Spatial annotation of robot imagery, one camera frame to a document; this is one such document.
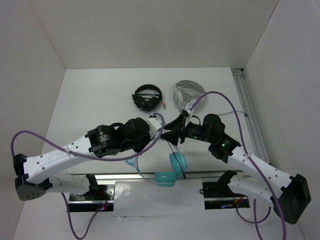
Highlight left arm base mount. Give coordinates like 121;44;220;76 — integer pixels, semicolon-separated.
68;174;115;213

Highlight teal cat ear headphones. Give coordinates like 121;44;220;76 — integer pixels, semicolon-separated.
124;141;188;187

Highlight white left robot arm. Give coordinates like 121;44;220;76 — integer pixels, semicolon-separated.
13;116;163;201

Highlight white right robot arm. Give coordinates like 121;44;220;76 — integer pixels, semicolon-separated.
161;113;311;225

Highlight thin black audio cable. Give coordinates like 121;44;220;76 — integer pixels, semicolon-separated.
161;112;248;180

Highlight black headphones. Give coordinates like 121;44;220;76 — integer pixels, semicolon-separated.
132;84;167;112

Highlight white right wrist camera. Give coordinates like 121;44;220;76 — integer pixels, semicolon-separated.
182;98;197;126

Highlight purple braided cable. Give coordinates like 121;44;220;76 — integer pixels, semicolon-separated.
11;112;166;240
188;91;287;240

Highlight aluminium front rail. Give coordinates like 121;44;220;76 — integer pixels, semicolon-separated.
47;170;241;187

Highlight purple right braided cable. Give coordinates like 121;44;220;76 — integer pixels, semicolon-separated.
188;91;287;240

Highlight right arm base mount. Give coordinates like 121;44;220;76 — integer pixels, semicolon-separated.
199;170;250;210

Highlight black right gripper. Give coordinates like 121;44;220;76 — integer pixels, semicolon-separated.
159;113;214;146

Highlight white gaming headset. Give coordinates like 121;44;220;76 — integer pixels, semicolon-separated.
172;80;206;112

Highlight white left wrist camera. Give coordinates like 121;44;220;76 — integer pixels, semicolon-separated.
145;113;165;139

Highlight purple left braided cable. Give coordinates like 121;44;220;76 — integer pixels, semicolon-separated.
11;112;166;240

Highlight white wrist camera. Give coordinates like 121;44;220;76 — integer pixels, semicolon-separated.
145;113;165;139
182;98;197;126

